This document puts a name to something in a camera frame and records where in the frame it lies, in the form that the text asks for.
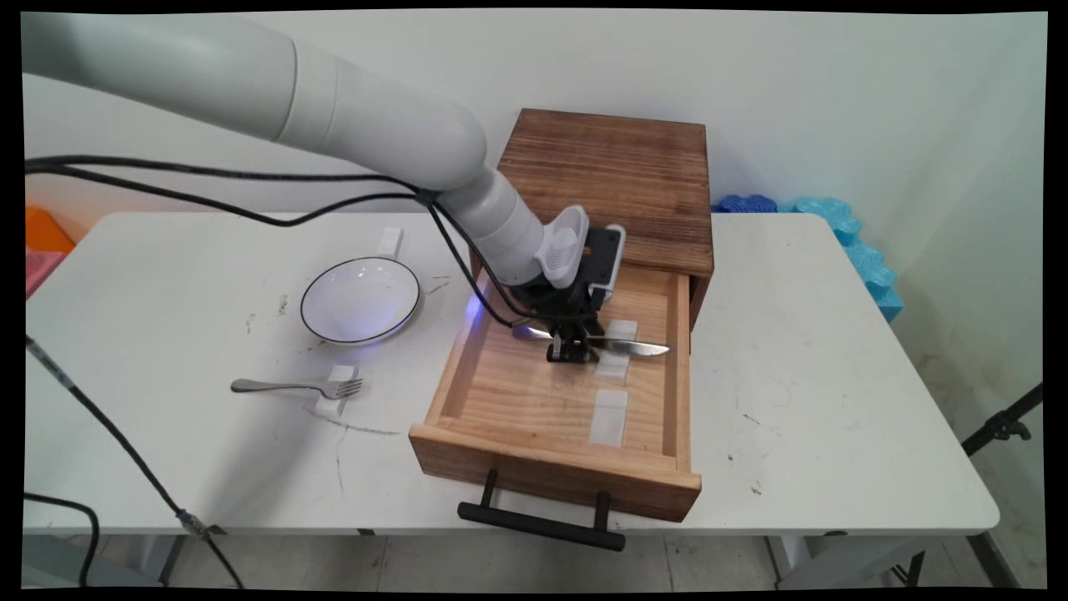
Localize white flat cutlery rest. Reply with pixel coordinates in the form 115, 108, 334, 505
588, 389, 629, 449

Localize white ribbed camera mount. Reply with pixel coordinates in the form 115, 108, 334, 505
537, 206, 590, 290

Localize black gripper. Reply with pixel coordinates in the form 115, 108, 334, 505
509, 281, 606, 364

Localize light wooden drawer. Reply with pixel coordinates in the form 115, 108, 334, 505
409, 249, 703, 525

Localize pink box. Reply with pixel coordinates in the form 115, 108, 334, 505
25, 249, 67, 300

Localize black drawer handle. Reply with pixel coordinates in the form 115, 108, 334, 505
456, 470, 627, 553

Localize black cable with grey connector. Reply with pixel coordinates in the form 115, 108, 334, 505
23, 336, 245, 590

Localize orange box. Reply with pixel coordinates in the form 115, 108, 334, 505
25, 205, 77, 255

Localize black looped cable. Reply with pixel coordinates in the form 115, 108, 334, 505
23, 492, 102, 588

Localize dark brown wooden cabinet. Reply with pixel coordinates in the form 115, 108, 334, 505
469, 109, 716, 331

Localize white notched cutlery rest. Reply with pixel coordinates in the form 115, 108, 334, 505
593, 320, 640, 386

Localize silver fork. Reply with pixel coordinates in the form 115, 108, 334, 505
231, 377, 365, 399

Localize black tripod stand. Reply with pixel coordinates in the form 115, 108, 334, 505
961, 384, 1044, 458

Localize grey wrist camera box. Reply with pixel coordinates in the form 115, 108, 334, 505
584, 224, 627, 303

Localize dark blue foam piece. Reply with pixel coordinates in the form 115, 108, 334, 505
712, 194, 779, 215

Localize white plate with black rim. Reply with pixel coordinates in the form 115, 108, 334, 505
300, 255, 423, 346

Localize silver table knife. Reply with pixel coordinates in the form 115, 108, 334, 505
511, 324, 672, 359

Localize light blue foam piece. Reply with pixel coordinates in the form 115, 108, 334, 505
780, 197, 906, 324

